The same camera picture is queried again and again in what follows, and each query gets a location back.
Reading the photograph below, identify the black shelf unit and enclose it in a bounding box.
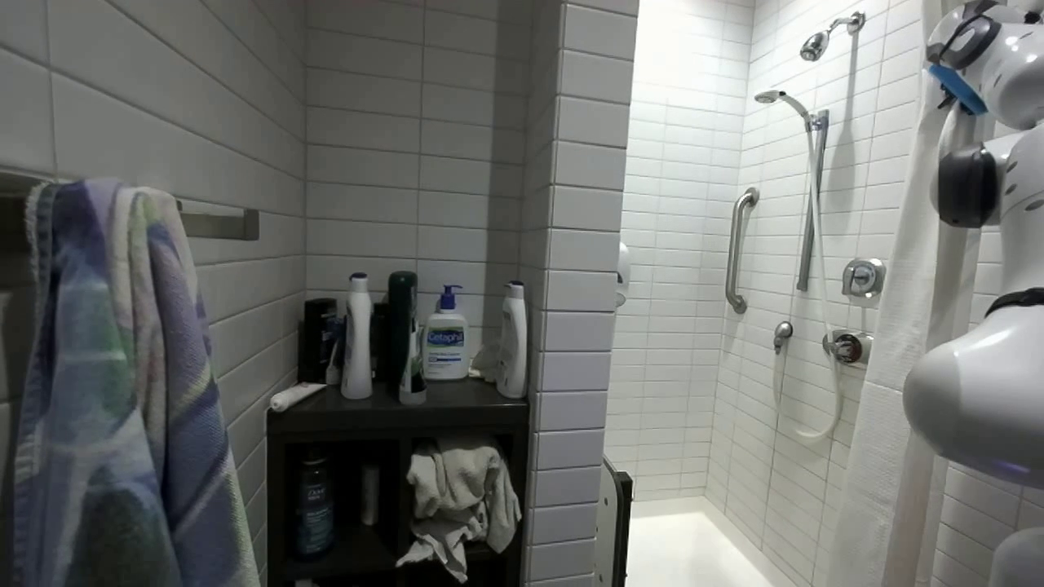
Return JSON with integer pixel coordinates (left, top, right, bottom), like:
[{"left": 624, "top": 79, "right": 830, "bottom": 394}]
[{"left": 264, "top": 379, "right": 533, "bottom": 587}]

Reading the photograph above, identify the white shower hose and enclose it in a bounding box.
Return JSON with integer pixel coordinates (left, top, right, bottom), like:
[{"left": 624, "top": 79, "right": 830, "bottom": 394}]
[{"left": 770, "top": 126, "right": 851, "bottom": 448}]

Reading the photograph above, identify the round chrome shower valve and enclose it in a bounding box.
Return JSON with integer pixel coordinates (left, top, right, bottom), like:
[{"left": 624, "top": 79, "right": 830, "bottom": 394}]
[{"left": 840, "top": 255, "right": 889, "bottom": 303}]

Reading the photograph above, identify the handheld chrome shower head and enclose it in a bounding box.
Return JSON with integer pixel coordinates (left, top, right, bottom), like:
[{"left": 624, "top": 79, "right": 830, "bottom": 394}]
[{"left": 750, "top": 87, "right": 816, "bottom": 126}]

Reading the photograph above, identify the fixed chrome shower head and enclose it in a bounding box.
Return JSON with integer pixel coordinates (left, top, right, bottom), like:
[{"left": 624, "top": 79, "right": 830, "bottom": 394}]
[{"left": 798, "top": 10, "right": 873, "bottom": 66}]

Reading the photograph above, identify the blue patterned hanging towel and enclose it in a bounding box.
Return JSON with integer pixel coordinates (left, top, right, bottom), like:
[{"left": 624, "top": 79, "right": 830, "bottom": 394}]
[{"left": 5, "top": 177, "right": 264, "bottom": 587}]

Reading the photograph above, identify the metal towel bar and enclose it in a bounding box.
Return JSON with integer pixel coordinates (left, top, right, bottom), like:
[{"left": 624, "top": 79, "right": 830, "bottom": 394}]
[{"left": 0, "top": 168, "right": 262, "bottom": 244}]

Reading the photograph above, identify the black bottle on left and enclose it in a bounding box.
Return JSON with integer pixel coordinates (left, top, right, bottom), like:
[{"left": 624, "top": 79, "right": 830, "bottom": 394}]
[{"left": 297, "top": 296, "right": 342, "bottom": 385}]

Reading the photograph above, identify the crumpled white cloth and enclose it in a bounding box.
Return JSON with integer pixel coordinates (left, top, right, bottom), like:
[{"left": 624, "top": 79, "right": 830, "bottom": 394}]
[{"left": 393, "top": 440, "right": 526, "bottom": 587}]

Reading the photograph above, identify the tall black bottle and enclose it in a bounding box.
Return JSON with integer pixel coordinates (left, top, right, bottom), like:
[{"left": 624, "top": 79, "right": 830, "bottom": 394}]
[{"left": 381, "top": 271, "right": 424, "bottom": 401}]

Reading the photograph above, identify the white pump lotion bottle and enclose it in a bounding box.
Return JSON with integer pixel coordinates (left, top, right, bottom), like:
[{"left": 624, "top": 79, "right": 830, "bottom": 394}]
[{"left": 422, "top": 283, "right": 472, "bottom": 385}]

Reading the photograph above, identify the blue tinted plastic bottle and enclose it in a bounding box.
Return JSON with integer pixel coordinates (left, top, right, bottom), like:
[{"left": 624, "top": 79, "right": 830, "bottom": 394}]
[{"left": 292, "top": 453, "right": 335, "bottom": 564}]

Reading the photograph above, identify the plain white bottle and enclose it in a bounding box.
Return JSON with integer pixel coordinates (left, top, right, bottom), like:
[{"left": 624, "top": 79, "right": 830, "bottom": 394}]
[{"left": 496, "top": 278, "right": 533, "bottom": 401}]

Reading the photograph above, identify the tall white labelled bottle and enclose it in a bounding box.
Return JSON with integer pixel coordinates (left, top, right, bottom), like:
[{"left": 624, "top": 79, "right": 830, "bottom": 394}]
[{"left": 340, "top": 271, "right": 377, "bottom": 404}]

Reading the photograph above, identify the chrome diverter knob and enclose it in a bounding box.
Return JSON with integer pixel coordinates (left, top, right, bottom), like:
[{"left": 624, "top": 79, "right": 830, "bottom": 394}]
[{"left": 818, "top": 328, "right": 876, "bottom": 369}]

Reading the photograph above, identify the chrome shower slide bar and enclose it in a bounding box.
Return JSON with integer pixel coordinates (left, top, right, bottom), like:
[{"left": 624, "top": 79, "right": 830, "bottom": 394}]
[{"left": 794, "top": 109, "right": 834, "bottom": 294}]

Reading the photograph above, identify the chrome grab bar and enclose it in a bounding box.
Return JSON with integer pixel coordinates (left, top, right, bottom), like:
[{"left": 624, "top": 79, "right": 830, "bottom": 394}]
[{"left": 722, "top": 185, "right": 763, "bottom": 316}]

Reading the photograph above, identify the folding shower seat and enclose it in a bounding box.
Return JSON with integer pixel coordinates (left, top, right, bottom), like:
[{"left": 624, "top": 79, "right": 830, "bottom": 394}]
[{"left": 598, "top": 458, "right": 638, "bottom": 587}]

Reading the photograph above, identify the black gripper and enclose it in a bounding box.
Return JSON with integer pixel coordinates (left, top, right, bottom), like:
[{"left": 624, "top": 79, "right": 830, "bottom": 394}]
[{"left": 924, "top": 6, "right": 1006, "bottom": 79}]

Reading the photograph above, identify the blue plastic wrist mount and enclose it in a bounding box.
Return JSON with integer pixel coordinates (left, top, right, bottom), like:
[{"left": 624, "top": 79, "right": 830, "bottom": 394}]
[{"left": 927, "top": 62, "right": 991, "bottom": 118}]

